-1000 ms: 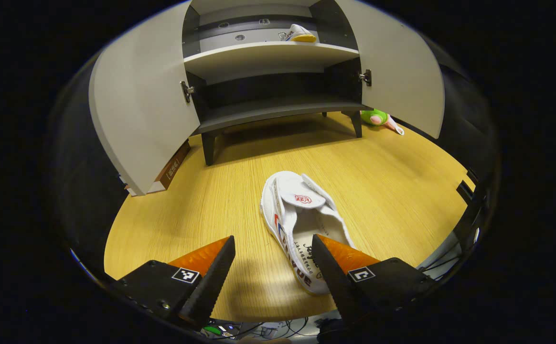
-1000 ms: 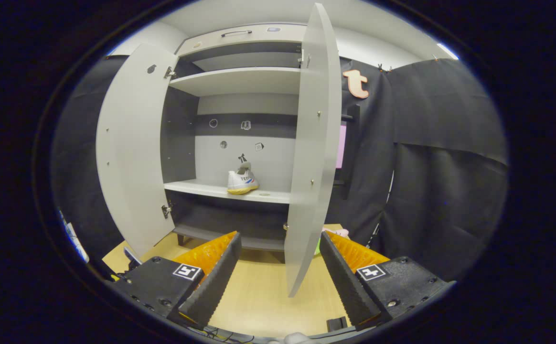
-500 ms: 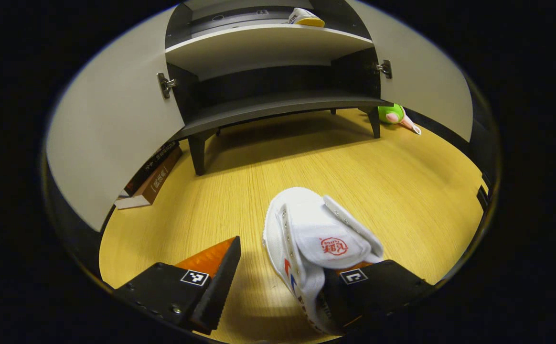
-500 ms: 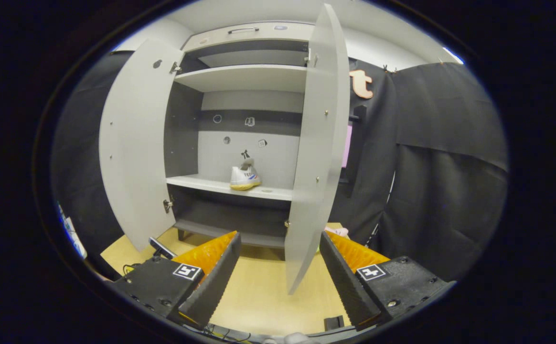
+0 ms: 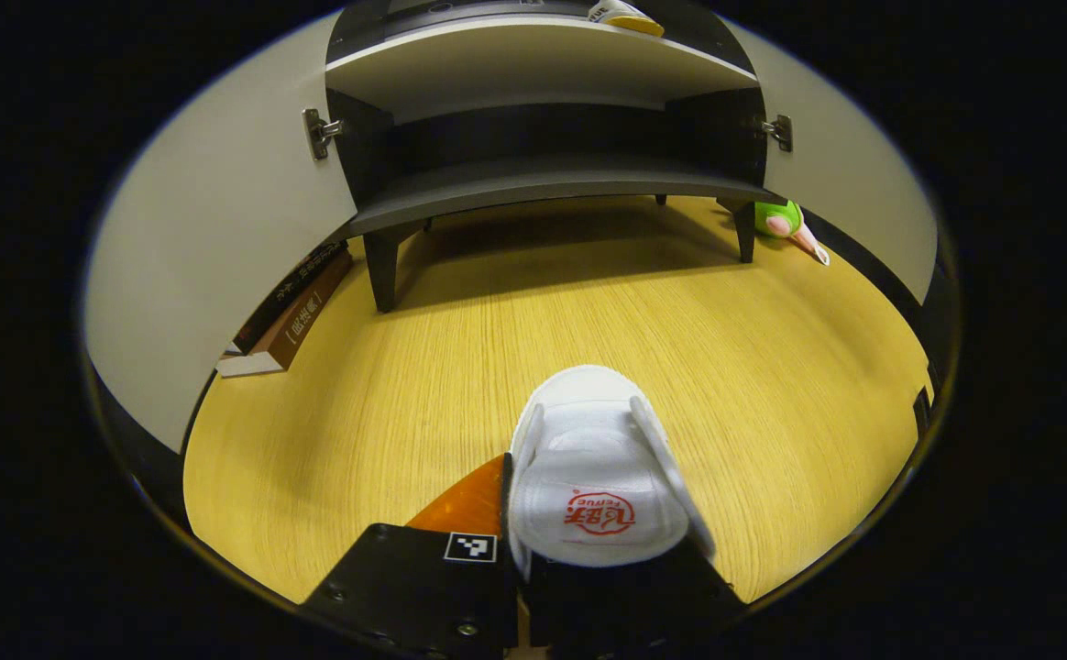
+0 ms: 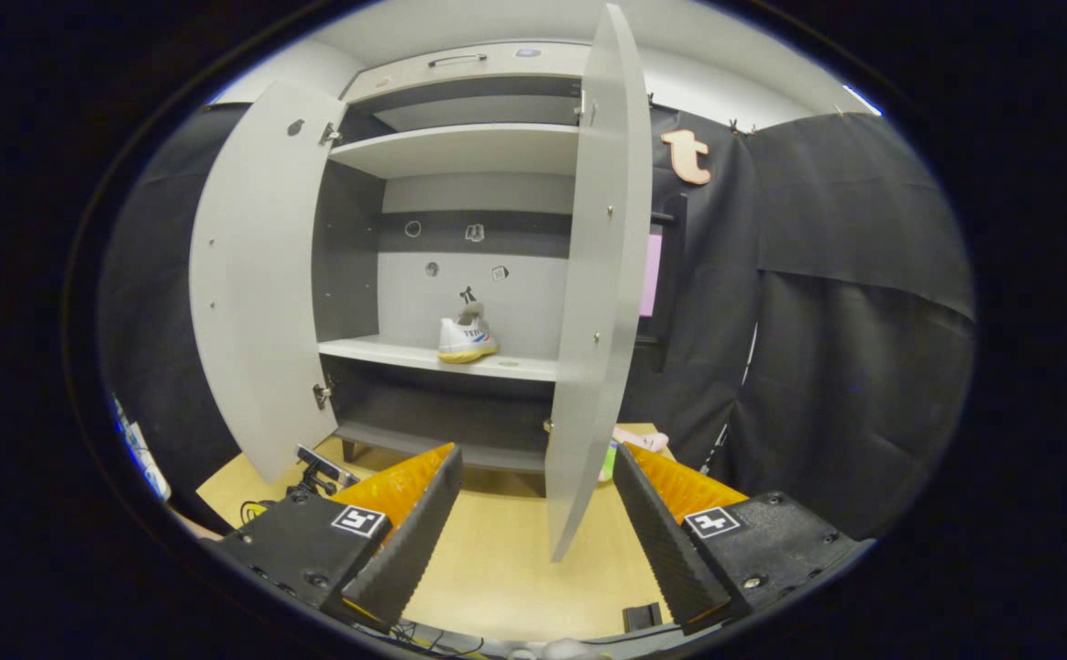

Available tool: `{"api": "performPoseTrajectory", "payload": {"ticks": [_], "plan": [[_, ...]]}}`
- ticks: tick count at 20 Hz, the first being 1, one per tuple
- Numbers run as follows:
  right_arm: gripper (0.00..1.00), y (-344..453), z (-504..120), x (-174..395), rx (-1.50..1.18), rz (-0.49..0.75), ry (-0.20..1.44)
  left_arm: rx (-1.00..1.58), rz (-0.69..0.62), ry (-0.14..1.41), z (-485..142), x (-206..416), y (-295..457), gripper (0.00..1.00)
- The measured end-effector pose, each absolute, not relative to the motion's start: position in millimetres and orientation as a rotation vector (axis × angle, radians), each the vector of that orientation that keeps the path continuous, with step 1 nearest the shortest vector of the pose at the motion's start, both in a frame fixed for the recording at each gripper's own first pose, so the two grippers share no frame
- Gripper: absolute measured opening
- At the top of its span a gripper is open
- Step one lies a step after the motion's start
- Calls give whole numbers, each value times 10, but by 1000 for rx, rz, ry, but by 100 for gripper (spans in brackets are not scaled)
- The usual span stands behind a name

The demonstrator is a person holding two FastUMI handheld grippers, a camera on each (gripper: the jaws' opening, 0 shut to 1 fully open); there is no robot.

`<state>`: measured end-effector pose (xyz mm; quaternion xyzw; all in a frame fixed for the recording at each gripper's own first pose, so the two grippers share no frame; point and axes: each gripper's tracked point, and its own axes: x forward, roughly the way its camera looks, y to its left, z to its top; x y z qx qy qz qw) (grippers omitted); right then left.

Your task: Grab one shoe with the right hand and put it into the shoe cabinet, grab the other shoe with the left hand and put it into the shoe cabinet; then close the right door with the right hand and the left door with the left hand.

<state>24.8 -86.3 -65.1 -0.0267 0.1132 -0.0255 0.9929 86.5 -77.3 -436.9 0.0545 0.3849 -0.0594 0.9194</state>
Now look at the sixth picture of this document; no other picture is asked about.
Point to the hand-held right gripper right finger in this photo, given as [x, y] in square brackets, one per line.
[662, 541]

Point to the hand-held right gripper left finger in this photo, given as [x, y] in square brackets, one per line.
[419, 536]

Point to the white shoe with striped side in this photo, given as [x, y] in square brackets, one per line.
[465, 339]

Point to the grey shoe cabinet door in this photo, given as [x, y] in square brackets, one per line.
[258, 275]
[598, 275]

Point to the grey shoe cabinet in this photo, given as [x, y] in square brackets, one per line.
[460, 147]

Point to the small black box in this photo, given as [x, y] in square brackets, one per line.
[642, 618]

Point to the small green item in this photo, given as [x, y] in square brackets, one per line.
[607, 463]

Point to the pink soft item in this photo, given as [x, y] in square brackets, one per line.
[643, 440]

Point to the blue white printed object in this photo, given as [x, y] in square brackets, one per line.
[144, 454]

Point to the small ceiling light panel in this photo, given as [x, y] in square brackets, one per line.
[863, 99]

